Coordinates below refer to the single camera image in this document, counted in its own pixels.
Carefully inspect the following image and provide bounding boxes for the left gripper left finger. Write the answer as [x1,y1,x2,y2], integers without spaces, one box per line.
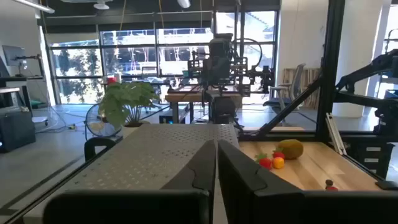
[42,139,217,224]

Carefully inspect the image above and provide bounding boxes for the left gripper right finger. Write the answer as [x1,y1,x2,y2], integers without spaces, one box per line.
[217,139,398,224]

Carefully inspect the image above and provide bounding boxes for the small orange yellow fruit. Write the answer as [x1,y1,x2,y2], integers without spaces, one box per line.
[272,156,285,170]

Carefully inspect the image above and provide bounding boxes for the black machine rig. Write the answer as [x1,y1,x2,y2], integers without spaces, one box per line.
[186,30,276,95]

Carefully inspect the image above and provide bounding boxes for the wooden workbench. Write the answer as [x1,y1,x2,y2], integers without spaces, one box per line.
[164,90,243,125]

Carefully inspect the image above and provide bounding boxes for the grey perforated metal shelf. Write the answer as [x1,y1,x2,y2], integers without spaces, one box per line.
[21,123,240,224]

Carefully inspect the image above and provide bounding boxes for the grey office chair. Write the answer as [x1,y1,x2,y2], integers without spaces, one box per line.
[263,63,307,118]

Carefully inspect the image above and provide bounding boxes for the wooden boards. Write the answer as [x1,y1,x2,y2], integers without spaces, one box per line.
[282,67,322,110]

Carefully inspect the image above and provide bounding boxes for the green plant in white pot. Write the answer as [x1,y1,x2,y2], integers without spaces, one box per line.
[98,81,161,139]

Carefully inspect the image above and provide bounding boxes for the white aluminium bar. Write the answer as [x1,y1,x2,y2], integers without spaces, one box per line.
[325,112,348,156]

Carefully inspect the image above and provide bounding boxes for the black arched object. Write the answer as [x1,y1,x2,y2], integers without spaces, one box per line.
[83,137,118,162]

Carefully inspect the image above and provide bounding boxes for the black floor fan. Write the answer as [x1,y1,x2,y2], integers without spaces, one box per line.
[85,103,123,141]

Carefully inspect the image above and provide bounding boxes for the black drawer cabinet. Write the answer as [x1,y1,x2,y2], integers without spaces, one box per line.
[351,141,396,180]

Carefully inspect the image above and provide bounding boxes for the grey desktop monitor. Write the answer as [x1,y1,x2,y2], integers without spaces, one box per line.
[2,45,27,68]

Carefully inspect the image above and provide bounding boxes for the black edge bracket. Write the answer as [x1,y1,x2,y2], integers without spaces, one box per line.
[374,180,398,191]

